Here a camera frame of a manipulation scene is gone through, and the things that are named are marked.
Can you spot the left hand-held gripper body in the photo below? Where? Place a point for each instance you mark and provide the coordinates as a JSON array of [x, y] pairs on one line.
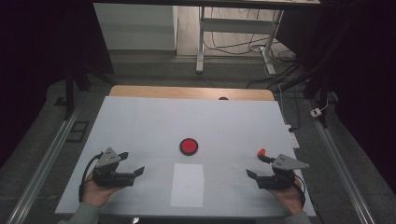
[[107, 174]]

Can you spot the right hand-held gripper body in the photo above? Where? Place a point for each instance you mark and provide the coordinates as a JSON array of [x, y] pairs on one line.
[[280, 177]]

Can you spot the small red stamp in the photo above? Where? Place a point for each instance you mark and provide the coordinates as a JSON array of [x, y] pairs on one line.
[[261, 152]]

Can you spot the small white paper sheet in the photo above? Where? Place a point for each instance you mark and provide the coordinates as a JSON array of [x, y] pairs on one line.
[[187, 186]]

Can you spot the round red ink pad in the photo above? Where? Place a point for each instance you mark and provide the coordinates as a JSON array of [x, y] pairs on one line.
[[189, 146]]

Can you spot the person's right hand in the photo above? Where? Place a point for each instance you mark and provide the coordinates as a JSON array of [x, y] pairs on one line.
[[289, 197]]

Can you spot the person's left hand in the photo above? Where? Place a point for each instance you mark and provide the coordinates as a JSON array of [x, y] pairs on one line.
[[96, 194]]

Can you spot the large white table cover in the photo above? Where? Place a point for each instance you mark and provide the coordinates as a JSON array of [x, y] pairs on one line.
[[155, 124]]

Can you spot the black floor socket plate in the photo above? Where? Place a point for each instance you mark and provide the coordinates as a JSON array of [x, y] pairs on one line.
[[77, 131]]

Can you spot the small white adapter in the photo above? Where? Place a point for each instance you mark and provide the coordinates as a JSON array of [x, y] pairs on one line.
[[315, 112]]

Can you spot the dark round table grommet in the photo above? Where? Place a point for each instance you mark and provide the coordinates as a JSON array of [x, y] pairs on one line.
[[223, 98]]

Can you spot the black metal stand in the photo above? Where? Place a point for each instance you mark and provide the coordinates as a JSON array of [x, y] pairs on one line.
[[323, 99], [69, 93]]

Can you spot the pale grey cabinet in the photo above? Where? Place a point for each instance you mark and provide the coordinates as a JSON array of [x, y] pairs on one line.
[[134, 26]]

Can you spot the dark curtain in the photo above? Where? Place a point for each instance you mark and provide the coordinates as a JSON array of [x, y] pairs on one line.
[[37, 46], [364, 62]]

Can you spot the aluminium floor rail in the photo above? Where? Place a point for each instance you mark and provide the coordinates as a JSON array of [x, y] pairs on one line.
[[339, 168], [43, 168]]

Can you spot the white desk frame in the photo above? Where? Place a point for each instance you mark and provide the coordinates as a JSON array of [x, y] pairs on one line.
[[236, 25]]

